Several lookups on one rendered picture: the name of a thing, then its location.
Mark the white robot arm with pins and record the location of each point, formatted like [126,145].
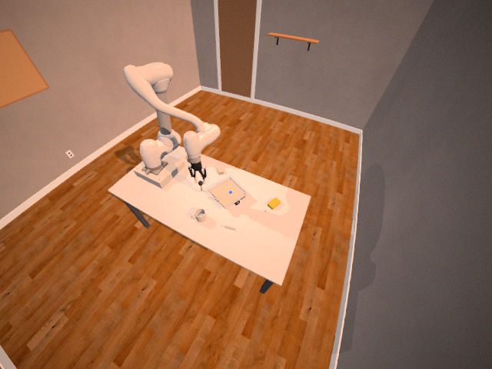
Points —
[151,82]

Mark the grey mug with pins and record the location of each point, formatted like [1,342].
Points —
[200,215]

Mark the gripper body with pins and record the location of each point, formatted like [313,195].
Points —
[196,166]

